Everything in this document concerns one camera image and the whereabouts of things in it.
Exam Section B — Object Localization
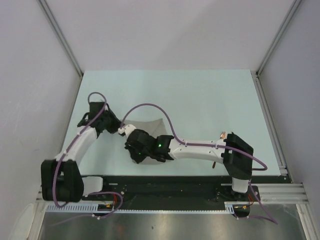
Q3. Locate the grey cloth napkin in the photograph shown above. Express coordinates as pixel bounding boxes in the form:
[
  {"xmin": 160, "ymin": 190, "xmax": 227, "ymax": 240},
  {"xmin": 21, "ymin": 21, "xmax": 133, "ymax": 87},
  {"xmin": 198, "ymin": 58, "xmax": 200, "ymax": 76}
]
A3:
[{"xmin": 123, "ymin": 118, "xmax": 169, "ymax": 165}]

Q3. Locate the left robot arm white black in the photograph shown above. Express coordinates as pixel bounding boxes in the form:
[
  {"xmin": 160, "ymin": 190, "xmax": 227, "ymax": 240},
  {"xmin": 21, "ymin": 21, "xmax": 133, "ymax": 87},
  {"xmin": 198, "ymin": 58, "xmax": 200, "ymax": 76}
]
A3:
[{"xmin": 40, "ymin": 102, "xmax": 121, "ymax": 203}]

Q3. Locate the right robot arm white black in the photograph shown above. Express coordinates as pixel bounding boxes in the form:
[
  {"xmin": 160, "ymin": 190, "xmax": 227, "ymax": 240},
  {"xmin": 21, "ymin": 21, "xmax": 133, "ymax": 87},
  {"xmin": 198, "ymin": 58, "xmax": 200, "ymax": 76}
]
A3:
[{"xmin": 118, "ymin": 124, "xmax": 254, "ymax": 201}]

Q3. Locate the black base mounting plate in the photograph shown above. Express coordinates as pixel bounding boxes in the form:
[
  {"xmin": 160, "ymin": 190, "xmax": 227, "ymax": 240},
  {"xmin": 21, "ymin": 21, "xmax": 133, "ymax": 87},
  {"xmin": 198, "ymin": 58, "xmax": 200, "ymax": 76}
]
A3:
[{"xmin": 82, "ymin": 174, "xmax": 292, "ymax": 211}]

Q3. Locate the copper fork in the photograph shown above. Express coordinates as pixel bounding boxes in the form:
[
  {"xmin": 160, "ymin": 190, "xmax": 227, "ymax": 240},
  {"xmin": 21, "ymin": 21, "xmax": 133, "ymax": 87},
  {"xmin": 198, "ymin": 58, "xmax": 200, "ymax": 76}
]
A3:
[{"xmin": 220, "ymin": 131, "xmax": 228, "ymax": 139}]

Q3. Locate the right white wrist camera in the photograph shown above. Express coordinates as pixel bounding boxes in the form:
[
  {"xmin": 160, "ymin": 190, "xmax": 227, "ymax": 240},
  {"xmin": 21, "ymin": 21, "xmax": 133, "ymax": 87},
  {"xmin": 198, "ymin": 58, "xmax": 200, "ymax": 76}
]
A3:
[{"xmin": 117, "ymin": 124, "xmax": 136, "ymax": 137}]

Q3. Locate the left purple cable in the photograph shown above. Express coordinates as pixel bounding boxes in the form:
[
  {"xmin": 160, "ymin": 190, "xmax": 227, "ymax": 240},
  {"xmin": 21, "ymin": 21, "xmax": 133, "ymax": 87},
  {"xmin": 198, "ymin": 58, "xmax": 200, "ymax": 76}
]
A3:
[{"xmin": 48, "ymin": 91, "xmax": 123, "ymax": 227}]

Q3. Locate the white slotted cable duct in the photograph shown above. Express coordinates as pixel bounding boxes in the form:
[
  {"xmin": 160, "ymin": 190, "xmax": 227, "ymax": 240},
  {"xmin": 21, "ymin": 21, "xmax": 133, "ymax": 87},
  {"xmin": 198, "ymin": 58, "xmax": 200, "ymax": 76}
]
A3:
[{"xmin": 45, "ymin": 202, "xmax": 249, "ymax": 216}]

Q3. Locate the left aluminium corner post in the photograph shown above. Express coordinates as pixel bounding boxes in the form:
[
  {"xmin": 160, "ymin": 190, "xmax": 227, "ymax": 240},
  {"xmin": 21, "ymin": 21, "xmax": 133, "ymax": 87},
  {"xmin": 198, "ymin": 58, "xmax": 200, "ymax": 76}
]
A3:
[{"xmin": 36, "ymin": 0, "xmax": 84, "ymax": 79}]

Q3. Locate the aluminium corner post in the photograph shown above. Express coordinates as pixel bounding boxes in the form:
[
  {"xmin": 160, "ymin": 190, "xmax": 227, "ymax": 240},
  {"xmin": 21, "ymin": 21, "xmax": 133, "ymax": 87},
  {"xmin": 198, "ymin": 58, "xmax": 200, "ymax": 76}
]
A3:
[
  {"xmin": 255, "ymin": 0, "xmax": 304, "ymax": 76},
  {"xmin": 36, "ymin": 0, "xmax": 84, "ymax": 79}
]

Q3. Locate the aluminium front rail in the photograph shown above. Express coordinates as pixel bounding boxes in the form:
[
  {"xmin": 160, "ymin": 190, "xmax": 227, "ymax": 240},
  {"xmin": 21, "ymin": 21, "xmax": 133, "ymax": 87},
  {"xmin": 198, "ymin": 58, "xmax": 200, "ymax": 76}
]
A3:
[{"xmin": 36, "ymin": 182, "xmax": 310, "ymax": 204}]

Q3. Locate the right aluminium corner post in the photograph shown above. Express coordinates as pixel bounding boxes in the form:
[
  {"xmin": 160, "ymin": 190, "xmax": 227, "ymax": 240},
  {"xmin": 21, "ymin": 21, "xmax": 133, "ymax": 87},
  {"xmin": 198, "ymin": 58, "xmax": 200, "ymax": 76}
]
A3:
[{"xmin": 255, "ymin": 0, "xmax": 304, "ymax": 76}]

